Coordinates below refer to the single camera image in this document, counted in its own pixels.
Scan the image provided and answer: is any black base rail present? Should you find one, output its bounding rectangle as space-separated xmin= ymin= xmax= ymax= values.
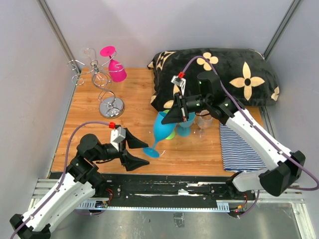
xmin=72 ymin=173 xmax=277 ymax=212

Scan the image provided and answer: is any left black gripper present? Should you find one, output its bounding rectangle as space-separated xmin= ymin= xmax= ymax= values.
xmin=91 ymin=128 xmax=150 ymax=171

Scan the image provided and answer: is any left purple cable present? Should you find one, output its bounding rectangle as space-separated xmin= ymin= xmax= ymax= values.
xmin=9 ymin=120 xmax=112 ymax=239

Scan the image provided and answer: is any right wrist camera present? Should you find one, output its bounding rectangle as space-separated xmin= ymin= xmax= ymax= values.
xmin=171 ymin=72 xmax=186 ymax=96

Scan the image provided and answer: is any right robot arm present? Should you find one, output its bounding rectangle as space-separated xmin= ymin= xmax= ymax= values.
xmin=161 ymin=71 xmax=306 ymax=199

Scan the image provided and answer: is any purple cable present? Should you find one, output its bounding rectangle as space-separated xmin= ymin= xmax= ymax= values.
xmin=9 ymin=120 xmax=112 ymax=239
xmin=181 ymin=55 xmax=319 ymax=192

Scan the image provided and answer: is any green wine glass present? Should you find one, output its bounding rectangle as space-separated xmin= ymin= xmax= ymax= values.
xmin=163 ymin=110 xmax=176 ymax=140

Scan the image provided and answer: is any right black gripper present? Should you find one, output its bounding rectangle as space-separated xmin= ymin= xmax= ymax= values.
xmin=161 ymin=92 xmax=210 ymax=124

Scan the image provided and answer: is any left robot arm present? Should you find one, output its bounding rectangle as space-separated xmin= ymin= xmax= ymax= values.
xmin=9 ymin=125 xmax=149 ymax=239

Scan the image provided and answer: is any pink wine glass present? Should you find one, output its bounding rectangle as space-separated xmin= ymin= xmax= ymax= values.
xmin=100 ymin=46 xmax=127 ymax=83

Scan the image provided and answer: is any dark blue wine glass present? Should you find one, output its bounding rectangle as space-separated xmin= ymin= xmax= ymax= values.
xmin=143 ymin=112 xmax=177 ymax=158

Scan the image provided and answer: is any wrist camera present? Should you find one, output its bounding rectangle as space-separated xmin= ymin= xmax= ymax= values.
xmin=171 ymin=72 xmax=186 ymax=96
xmin=109 ymin=122 xmax=126 ymax=151

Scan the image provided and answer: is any black floral pillow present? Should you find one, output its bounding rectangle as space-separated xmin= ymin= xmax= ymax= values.
xmin=148 ymin=48 xmax=280 ymax=112

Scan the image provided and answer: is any chrome wine glass rack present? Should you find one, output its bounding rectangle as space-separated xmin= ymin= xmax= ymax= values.
xmin=67 ymin=57 xmax=125 ymax=119

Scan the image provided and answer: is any clear wine glass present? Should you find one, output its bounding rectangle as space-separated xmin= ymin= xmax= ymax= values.
xmin=82 ymin=48 xmax=97 ymax=61
xmin=195 ymin=110 xmax=213 ymax=137

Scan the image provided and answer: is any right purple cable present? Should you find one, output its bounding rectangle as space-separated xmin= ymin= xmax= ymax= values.
xmin=181 ymin=55 xmax=319 ymax=192

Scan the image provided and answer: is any blue striped cloth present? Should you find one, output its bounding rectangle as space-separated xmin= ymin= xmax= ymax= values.
xmin=219 ymin=123 xmax=266 ymax=172

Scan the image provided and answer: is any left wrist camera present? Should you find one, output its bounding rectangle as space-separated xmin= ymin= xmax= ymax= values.
xmin=109 ymin=122 xmax=126 ymax=151

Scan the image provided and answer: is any light blue wine glass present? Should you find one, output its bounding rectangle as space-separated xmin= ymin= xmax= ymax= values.
xmin=177 ymin=113 xmax=195 ymax=137

